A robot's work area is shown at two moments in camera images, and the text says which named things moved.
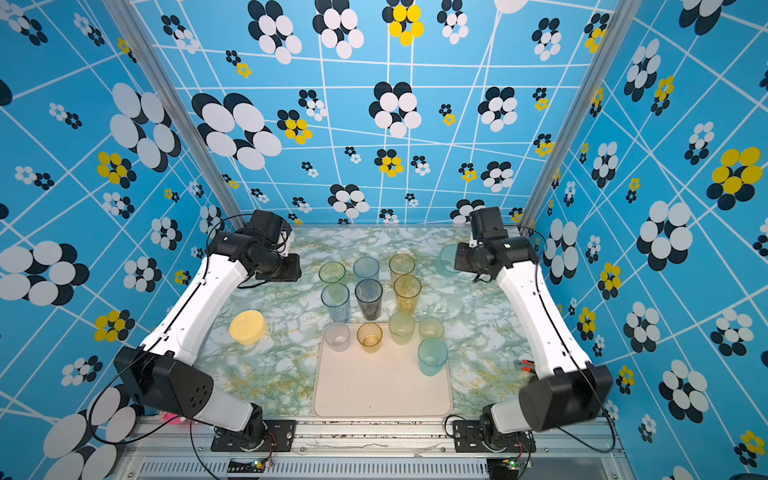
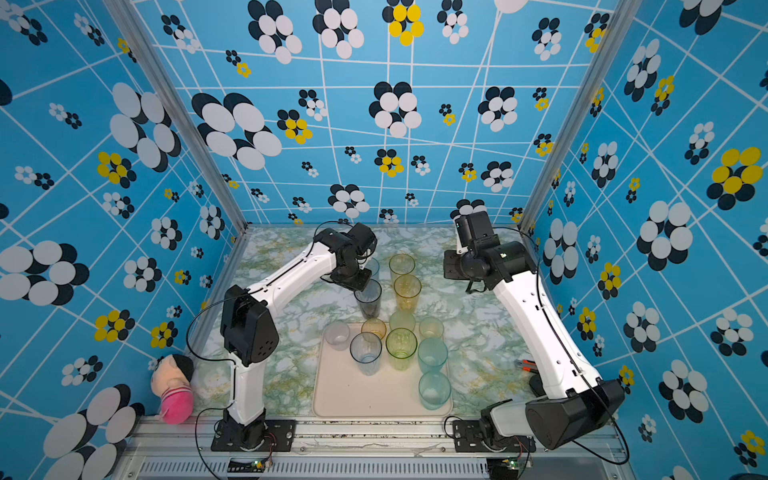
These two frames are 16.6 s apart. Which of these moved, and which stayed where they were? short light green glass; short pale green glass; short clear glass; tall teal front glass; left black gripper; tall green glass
Moved: tall green glass; left black gripper
Stayed: short light green glass; short clear glass; short pale green glass; tall teal front glass
